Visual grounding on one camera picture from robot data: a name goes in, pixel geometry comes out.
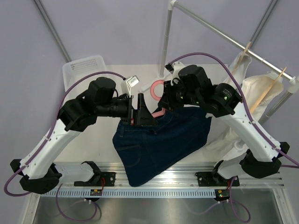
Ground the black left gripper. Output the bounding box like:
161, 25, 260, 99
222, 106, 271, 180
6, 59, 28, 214
96, 93, 157, 126

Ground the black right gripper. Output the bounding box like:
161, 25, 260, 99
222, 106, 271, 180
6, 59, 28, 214
159, 78, 201, 110

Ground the pink plastic hanger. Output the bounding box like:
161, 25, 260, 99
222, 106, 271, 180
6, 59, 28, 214
150, 80, 166, 118

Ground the dark blue denim skirt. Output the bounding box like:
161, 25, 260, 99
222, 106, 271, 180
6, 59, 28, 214
112, 107, 212, 187

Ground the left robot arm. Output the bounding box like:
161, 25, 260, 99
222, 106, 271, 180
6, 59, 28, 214
10, 77, 157, 195

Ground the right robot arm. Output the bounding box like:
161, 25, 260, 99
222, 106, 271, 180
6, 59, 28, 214
158, 62, 290, 186

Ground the beige hanger middle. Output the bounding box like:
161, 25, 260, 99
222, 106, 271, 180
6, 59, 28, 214
233, 41, 252, 73

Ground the beige hanger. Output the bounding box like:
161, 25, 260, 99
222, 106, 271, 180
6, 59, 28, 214
233, 41, 252, 73
250, 67, 287, 113

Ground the beige hanger outer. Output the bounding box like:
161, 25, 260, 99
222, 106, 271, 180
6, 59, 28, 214
250, 67, 287, 113

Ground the cream white garment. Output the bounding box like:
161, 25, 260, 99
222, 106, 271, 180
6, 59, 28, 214
205, 72, 284, 160

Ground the white satin garment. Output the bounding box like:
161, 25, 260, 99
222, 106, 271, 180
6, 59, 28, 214
228, 53, 252, 85

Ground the white plastic basket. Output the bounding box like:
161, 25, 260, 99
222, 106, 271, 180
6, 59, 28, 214
62, 55, 106, 90

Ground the silver clothes rack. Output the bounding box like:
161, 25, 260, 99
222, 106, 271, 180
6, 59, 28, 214
139, 0, 299, 150

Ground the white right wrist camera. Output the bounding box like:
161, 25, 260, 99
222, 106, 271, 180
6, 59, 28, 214
165, 61, 186, 80

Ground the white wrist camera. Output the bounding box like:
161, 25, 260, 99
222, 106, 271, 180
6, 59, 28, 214
165, 61, 186, 80
121, 76, 139, 97

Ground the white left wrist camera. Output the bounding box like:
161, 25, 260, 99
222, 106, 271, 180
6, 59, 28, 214
121, 76, 139, 97

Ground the aluminium mounting rail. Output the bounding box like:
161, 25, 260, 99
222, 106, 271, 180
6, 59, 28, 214
30, 162, 285, 189

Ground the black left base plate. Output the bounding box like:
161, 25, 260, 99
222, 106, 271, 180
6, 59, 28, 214
74, 172, 116, 187

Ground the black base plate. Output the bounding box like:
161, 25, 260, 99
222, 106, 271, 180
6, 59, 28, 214
74, 172, 116, 187
195, 172, 240, 187

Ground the white slotted cable duct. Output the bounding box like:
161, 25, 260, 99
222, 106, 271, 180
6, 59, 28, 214
43, 188, 216, 198

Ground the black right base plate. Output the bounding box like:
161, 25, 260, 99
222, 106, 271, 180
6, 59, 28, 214
195, 172, 240, 187

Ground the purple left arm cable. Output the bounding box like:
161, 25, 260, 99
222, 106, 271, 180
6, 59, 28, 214
4, 71, 127, 220

